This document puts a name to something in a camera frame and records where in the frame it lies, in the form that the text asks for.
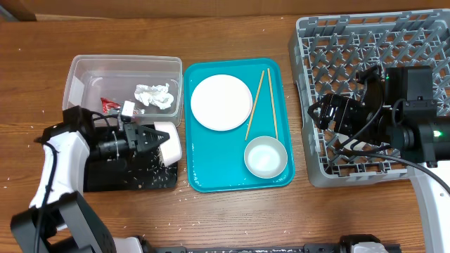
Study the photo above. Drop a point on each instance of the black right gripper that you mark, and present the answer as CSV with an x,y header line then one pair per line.
x,y
328,103

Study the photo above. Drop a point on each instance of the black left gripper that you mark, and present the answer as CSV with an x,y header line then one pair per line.
x,y
136,140

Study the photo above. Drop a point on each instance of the pile of rice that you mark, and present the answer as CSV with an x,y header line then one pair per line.
x,y
148,172

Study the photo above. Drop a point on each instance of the white tissue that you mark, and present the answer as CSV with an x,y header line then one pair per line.
x,y
158,96

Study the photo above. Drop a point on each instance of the red snack wrapper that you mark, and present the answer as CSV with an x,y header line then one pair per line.
x,y
113,108

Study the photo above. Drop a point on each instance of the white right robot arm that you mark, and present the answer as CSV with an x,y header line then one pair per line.
x,y
396,119

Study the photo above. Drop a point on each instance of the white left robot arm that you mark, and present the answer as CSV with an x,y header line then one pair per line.
x,y
80,156

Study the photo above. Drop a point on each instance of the grey dishwasher rack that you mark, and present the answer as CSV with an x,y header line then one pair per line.
x,y
325,54

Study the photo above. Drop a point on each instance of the black tray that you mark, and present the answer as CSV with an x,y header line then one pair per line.
x,y
108,175

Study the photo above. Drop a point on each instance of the white paper cup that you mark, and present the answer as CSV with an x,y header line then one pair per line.
x,y
353,145

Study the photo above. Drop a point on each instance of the grey bowl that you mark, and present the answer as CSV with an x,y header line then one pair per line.
x,y
265,157

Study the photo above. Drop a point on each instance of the clear plastic bin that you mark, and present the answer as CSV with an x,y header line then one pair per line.
x,y
115,77

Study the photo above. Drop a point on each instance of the teal serving tray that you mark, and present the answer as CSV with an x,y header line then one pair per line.
x,y
215,159

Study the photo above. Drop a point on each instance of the large white plate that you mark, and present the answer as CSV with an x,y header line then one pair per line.
x,y
221,102

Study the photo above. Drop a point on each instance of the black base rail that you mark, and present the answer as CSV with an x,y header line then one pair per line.
x,y
359,243

